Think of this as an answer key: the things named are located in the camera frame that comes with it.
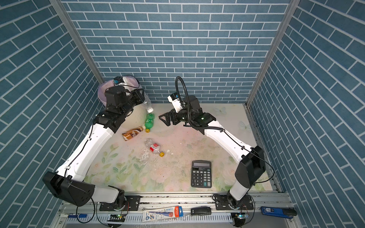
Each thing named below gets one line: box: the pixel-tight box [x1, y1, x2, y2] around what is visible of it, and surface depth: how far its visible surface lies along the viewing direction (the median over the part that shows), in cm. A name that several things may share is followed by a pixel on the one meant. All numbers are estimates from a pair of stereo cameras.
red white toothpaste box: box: [142, 205, 184, 223], surface depth 71 cm
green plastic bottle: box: [144, 113, 155, 133], surface depth 105 cm
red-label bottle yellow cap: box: [144, 138, 165, 158], surface depth 91 cm
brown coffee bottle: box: [121, 125, 146, 142], surface depth 101 cm
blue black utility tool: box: [260, 206, 298, 219], surface depth 71 cm
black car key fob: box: [190, 206, 212, 216], surface depth 71 cm
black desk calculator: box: [191, 160, 212, 189], surface depth 84 cm
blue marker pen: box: [67, 213, 87, 219], surface depth 71 cm
